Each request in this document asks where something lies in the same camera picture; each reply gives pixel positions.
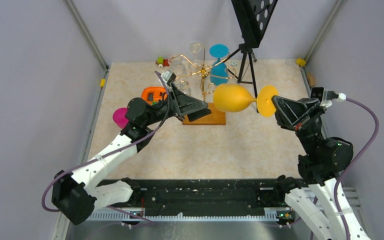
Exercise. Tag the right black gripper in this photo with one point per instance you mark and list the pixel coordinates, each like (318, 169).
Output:
(294, 114)

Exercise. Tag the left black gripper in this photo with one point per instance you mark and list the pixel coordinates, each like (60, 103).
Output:
(183, 105)

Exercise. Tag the yellow wine glass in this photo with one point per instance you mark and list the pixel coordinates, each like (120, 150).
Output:
(234, 98)

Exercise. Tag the pink wine glass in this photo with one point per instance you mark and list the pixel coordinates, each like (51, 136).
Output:
(119, 117)

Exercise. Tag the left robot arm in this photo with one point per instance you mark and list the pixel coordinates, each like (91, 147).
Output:
(77, 192)

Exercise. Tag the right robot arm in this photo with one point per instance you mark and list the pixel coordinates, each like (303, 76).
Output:
(324, 160)

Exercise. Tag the clear wine glass front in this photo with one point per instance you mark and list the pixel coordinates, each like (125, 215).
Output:
(183, 86)

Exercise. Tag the clear wine glass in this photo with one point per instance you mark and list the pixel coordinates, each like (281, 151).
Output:
(177, 66)
(183, 86)
(197, 51)

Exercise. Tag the gold wine glass rack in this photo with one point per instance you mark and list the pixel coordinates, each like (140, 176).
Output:
(203, 74)

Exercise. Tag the clear wine glass left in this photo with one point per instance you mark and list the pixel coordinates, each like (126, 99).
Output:
(177, 66)

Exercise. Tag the clear wine glass back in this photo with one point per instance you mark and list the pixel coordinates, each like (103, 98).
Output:
(197, 51)

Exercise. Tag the blue wine glass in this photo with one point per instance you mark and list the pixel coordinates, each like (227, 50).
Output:
(218, 71)

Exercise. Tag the dark plate with blocks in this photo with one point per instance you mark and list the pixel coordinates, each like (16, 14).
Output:
(155, 97)

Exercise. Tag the orange tape dispenser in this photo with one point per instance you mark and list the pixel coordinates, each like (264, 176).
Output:
(152, 89)

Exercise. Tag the small toy car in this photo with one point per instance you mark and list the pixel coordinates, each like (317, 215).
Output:
(162, 62)

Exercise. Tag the yellow corner clamp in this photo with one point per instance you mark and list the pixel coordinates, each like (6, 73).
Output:
(301, 62)

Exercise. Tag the black music stand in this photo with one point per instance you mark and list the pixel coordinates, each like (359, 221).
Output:
(253, 17)

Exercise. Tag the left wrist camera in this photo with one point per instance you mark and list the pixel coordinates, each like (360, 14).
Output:
(168, 77)

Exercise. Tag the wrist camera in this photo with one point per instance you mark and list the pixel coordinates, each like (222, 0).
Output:
(326, 96)
(168, 77)

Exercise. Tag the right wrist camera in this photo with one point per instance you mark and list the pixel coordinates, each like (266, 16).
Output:
(326, 96)

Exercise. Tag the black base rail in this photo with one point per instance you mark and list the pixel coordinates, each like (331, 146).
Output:
(212, 198)

